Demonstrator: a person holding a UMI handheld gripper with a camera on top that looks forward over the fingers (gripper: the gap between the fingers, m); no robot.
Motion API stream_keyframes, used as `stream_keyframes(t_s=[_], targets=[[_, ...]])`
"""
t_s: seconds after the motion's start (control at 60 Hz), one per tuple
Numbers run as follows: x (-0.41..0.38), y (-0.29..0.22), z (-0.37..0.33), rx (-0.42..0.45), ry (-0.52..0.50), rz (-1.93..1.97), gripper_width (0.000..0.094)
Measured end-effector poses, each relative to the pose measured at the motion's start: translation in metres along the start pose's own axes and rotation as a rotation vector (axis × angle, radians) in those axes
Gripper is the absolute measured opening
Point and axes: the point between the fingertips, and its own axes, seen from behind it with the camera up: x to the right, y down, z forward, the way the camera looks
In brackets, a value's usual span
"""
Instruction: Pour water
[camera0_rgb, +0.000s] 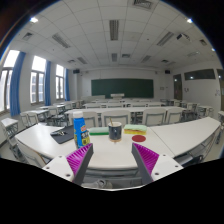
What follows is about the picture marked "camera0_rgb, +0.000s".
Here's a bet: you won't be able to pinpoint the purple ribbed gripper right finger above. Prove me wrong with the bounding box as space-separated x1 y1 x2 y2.
132 143 159 184

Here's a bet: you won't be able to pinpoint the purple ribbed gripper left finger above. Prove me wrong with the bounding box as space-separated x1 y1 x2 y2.
66 143 93 185

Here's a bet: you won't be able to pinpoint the red round coaster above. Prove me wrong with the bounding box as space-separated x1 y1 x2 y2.
132 135 146 142

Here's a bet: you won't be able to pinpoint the blue plastic bottle white cap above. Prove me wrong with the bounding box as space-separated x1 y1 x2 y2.
73 111 90 148

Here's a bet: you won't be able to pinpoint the yellow green sponge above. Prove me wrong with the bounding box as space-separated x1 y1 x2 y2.
124 124 147 135

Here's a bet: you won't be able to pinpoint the keys on mat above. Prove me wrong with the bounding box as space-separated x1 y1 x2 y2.
50 131 67 136

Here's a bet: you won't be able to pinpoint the white curved desk right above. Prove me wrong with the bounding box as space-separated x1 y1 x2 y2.
151 117 220 156

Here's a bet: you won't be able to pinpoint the wooden coaster under mug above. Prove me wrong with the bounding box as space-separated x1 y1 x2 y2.
110 139 121 143

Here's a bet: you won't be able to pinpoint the dark blue mug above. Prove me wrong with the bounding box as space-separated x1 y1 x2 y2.
108 122 122 141

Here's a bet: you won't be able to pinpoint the white chair back right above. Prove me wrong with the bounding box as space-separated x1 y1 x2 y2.
142 107 166 126

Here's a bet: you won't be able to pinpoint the white chair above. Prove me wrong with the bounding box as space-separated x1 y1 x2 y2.
142 107 166 126
101 110 131 127

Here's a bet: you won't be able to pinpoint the white chair back centre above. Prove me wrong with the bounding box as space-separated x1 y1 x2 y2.
101 110 131 127

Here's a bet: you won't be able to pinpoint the green chalkboard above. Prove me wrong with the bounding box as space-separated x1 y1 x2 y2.
91 78 154 98

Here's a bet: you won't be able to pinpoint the blue curtain middle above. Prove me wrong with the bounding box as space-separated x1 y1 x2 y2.
44 61 51 106

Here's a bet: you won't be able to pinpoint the blue curtain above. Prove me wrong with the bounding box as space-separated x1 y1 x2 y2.
44 61 51 106
10 52 26 116

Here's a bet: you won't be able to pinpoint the blue curtain left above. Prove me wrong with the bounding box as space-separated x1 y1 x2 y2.
10 52 26 116

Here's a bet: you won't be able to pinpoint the ceiling projector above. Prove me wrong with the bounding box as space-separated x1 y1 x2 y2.
177 33 190 42

